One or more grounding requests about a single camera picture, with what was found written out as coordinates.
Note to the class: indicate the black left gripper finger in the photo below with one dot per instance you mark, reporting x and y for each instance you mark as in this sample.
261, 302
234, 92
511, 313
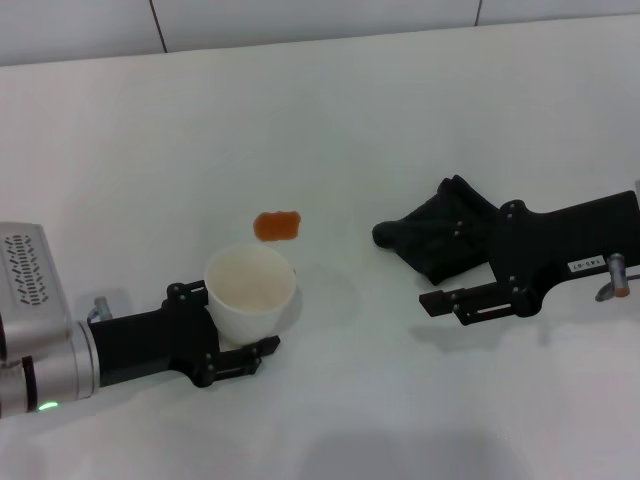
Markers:
240, 360
196, 292

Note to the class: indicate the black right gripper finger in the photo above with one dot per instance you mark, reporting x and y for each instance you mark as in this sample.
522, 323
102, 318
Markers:
465, 305
467, 230

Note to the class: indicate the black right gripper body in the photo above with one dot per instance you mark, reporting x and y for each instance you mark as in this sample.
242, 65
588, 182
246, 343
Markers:
560, 240

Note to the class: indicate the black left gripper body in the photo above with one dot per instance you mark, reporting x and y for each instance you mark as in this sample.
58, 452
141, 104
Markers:
150, 345

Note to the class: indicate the dark blue rag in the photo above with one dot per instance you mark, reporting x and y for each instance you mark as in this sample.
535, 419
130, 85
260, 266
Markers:
430, 255

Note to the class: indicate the white paper cup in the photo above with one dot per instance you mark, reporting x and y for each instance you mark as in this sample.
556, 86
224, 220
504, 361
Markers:
250, 300

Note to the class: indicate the brown water stain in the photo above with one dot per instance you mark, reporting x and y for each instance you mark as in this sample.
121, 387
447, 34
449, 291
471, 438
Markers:
277, 226

